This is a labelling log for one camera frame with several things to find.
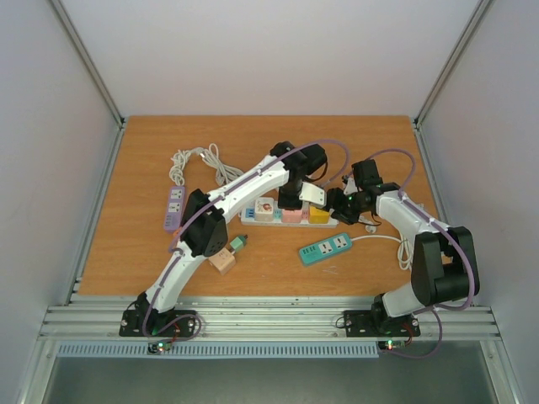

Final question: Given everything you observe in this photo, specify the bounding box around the pink cube socket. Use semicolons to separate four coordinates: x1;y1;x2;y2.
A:
281;209;302;223

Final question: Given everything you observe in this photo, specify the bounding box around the white cube socket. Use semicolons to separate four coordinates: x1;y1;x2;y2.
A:
253;197;275;222

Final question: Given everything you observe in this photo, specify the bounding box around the yellow cube socket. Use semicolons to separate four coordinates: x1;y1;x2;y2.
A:
308;205;330;225

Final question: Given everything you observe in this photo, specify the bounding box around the green plug adapter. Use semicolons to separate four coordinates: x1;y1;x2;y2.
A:
230;235;248;254

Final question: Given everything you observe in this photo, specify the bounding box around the beige cube socket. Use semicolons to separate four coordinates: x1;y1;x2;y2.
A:
208;247;236;275

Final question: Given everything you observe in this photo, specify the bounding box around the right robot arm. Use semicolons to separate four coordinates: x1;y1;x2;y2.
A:
324;159;480;336

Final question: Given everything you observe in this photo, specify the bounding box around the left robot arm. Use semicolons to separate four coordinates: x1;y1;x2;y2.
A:
134;141;328;335

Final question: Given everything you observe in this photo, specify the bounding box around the long white power strip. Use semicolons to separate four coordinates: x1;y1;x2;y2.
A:
238;201;339;229

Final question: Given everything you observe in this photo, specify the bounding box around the teal power strip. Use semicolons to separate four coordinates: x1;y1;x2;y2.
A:
299;233;352;266

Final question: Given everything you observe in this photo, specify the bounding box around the purple power strip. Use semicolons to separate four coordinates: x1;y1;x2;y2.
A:
163;186;185;233

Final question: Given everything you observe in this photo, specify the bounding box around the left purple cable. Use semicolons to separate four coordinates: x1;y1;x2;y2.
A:
141;138;350;338

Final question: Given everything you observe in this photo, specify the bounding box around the orange strip white cable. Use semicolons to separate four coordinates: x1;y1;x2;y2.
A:
200;142;246;186

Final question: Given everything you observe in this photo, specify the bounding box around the white power strip cable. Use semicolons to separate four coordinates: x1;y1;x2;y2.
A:
336;210;424;271

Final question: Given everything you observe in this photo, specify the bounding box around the purple strip white cable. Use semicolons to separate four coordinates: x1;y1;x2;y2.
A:
169;146;207;188

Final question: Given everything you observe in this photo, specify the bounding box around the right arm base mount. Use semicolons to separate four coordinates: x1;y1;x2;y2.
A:
343;310;421;338

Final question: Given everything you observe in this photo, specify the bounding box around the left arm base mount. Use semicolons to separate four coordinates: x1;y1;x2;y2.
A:
119;310;200;338

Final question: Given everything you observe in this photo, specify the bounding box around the slotted cable duct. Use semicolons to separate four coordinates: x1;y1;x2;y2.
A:
56;341;379;359

